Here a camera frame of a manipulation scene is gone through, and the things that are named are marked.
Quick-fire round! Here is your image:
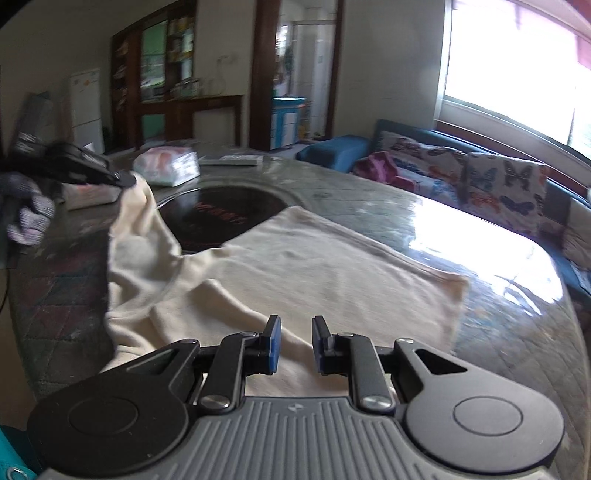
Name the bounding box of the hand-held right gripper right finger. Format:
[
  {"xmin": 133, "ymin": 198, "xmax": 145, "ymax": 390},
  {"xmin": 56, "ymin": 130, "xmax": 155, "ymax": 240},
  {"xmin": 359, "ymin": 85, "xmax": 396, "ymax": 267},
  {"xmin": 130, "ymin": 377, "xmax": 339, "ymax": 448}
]
[{"xmin": 312, "ymin": 316, "xmax": 467, "ymax": 411}]

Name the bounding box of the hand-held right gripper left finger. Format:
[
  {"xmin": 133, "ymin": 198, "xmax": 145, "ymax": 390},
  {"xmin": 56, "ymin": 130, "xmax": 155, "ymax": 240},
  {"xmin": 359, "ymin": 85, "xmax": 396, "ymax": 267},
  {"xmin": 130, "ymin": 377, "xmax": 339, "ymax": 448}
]
[{"xmin": 127, "ymin": 315, "xmax": 282, "ymax": 414}]

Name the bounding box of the cream long-sleeved garment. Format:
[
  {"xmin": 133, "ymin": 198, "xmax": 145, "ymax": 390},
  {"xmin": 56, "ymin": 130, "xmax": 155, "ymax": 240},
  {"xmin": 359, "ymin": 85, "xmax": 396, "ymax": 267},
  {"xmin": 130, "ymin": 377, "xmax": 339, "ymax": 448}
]
[{"xmin": 99, "ymin": 178, "xmax": 472, "ymax": 402}]

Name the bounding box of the person's left hand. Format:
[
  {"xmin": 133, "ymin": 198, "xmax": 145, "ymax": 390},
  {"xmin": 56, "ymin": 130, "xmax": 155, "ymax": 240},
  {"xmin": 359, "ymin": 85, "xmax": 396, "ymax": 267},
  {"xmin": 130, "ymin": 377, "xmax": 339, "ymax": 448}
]
[{"xmin": 0, "ymin": 174, "xmax": 57, "ymax": 245}]

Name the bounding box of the pink and white tissue pack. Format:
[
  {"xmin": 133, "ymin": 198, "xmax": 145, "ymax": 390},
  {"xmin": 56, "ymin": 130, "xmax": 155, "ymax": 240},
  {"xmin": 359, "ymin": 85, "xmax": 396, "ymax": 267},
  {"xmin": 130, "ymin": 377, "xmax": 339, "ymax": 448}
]
[
  {"xmin": 133, "ymin": 148, "xmax": 201, "ymax": 188},
  {"xmin": 60, "ymin": 182, "xmax": 123, "ymax": 210}
]

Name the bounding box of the white refrigerator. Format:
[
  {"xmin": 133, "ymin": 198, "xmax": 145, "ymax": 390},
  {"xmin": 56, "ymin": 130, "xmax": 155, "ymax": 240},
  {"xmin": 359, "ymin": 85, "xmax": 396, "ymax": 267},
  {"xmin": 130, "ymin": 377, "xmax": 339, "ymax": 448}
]
[{"xmin": 68, "ymin": 68, "xmax": 105, "ymax": 155}]

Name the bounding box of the dark wooden shelf cabinet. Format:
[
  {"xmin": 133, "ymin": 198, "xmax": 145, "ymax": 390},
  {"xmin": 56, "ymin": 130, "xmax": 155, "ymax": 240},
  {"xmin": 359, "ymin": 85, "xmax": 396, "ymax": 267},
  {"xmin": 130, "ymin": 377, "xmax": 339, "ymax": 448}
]
[{"xmin": 110, "ymin": 0, "xmax": 199, "ymax": 151}]

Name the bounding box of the round black induction cooker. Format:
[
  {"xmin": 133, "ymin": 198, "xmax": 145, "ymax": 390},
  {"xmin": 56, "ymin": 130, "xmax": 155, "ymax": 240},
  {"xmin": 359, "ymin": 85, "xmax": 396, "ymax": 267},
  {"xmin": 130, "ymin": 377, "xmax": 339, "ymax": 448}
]
[{"xmin": 154, "ymin": 185, "xmax": 296, "ymax": 254}]

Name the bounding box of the dark wooden counter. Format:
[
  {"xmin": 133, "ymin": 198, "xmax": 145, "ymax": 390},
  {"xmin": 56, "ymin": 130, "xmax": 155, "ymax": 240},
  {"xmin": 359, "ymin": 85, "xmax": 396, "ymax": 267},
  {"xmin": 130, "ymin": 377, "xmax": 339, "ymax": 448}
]
[{"xmin": 139, "ymin": 95, "xmax": 245, "ymax": 148}]

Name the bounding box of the grey remote control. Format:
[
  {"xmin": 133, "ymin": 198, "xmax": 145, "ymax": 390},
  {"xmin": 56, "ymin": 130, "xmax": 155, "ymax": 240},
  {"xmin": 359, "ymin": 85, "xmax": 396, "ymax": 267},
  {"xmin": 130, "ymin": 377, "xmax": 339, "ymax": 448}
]
[{"xmin": 199, "ymin": 154, "xmax": 264, "ymax": 167}]

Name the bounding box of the blue and white cabinet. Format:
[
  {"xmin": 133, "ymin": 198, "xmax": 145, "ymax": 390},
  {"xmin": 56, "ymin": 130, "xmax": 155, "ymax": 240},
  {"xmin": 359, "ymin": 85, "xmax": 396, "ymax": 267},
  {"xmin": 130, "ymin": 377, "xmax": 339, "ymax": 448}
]
[{"xmin": 271, "ymin": 96, "xmax": 308, "ymax": 151}]

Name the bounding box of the pink cloth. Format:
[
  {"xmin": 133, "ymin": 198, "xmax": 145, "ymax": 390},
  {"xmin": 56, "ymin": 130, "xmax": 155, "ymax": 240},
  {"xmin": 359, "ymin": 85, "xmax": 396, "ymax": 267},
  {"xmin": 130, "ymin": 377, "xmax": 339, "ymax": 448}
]
[{"xmin": 353, "ymin": 151, "xmax": 400, "ymax": 188}]

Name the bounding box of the blue bolster cushion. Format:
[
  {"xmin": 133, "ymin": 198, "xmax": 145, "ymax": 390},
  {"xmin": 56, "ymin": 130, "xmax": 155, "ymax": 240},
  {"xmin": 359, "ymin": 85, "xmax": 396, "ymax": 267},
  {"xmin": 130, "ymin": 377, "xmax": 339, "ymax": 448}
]
[{"xmin": 295, "ymin": 135, "xmax": 370, "ymax": 175}]

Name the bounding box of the butterfly print cushion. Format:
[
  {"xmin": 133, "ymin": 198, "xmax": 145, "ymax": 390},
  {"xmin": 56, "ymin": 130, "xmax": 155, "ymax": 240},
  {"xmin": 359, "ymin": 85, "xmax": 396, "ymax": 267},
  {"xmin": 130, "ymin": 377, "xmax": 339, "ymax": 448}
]
[
  {"xmin": 464, "ymin": 152, "xmax": 550, "ymax": 236},
  {"xmin": 376, "ymin": 131, "xmax": 469, "ymax": 206}
]

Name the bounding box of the teal jacket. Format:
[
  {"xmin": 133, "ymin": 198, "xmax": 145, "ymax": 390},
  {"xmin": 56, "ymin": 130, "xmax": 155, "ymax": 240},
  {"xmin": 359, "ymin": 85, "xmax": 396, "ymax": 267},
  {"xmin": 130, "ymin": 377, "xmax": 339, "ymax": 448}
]
[{"xmin": 0, "ymin": 425, "xmax": 42, "ymax": 480}]

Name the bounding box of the plain grey cushion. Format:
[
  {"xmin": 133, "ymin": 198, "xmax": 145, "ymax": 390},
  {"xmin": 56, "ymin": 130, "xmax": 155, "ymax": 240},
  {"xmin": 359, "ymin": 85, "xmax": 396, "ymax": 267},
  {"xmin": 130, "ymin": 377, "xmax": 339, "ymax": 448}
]
[{"xmin": 561, "ymin": 198, "xmax": 591, "ymax": 268}]

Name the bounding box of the large window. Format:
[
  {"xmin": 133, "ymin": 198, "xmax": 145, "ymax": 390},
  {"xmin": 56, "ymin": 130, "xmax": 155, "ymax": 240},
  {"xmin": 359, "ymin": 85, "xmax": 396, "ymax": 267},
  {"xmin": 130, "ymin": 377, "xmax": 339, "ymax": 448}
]
[{"xmin": 443, "ymin": 0, "xmax": 591, "ymax": 162}]

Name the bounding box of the dark wooden door frame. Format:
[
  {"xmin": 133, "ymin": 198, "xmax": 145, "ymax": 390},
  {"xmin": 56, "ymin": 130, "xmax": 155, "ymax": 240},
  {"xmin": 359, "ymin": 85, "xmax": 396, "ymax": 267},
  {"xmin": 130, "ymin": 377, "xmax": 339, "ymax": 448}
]
[{"xmin": 249, "ymin": 0, "xmax": 345, "ymax": 151}]

